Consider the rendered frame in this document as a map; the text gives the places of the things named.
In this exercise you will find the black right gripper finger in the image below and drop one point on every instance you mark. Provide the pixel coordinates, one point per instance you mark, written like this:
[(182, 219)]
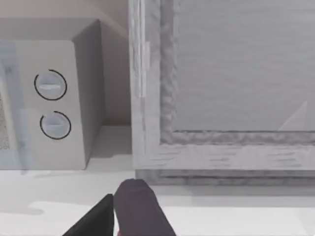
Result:
[(98, 218)]

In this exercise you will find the pale blue microwave knob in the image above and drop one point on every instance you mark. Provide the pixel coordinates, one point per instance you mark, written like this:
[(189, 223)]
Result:
[(55, 125), (50, 84)]

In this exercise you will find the pale microwave oven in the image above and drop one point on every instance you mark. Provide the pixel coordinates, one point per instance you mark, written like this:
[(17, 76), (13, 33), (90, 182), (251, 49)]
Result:
[(61, 98)]

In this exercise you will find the microwave glass door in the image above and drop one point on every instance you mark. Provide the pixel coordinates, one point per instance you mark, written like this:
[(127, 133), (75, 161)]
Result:
[(9, 108)]

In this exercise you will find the grey wooden cabinet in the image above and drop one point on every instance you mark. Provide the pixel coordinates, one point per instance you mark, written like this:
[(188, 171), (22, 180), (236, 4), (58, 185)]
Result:
[(221, 98)]

